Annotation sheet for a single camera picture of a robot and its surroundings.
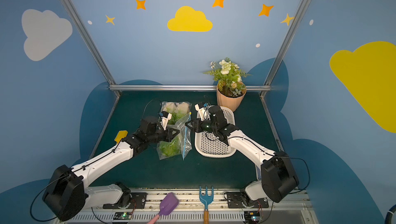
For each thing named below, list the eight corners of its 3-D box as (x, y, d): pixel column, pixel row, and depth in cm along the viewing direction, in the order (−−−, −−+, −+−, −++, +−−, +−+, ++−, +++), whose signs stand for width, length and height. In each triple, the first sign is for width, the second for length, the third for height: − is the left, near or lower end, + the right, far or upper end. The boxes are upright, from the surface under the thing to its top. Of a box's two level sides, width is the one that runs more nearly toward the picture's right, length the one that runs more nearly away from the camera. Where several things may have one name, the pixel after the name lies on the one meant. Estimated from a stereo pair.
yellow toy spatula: (115, 144, 96) (113, 142, 93) (120, 132, 101) (118, 130, 99) (124, 144, 96) (122, 142, 93) (128, 132, 101) (126, 130, 99)
